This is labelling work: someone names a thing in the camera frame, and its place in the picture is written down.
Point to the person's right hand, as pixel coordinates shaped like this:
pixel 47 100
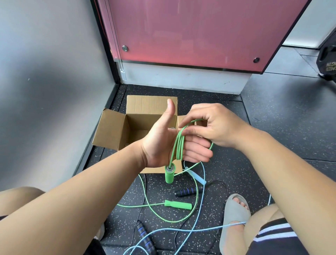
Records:
pixel 223 126

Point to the person's left hand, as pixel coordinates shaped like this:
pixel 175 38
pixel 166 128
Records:
pixel 160 144

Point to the brown cardboard box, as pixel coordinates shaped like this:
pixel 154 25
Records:
pixel 110 131

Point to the person's left forearm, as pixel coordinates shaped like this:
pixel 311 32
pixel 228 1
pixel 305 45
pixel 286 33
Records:
pixel 73 197

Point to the person's right forearm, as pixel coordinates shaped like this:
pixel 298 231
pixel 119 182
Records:
pixel 288 184

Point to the dark panel bolt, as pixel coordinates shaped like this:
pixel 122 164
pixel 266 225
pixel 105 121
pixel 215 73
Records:
pixel 256 60

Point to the grey right slipper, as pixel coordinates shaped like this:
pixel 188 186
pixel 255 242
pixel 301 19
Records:
pixel 235 210

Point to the pink glass panel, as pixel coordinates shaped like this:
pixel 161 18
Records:
pixel 197 31

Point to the silver panel bolt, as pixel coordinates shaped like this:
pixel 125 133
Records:
pixel 125 48

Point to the black gym equipment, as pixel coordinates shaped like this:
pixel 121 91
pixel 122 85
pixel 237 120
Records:
pixel 328 65

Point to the black white-striped shorts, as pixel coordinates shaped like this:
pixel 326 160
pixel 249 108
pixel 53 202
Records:
pixel 275 239

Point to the black wall edge trim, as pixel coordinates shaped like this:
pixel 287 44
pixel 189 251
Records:
pixel 104 42

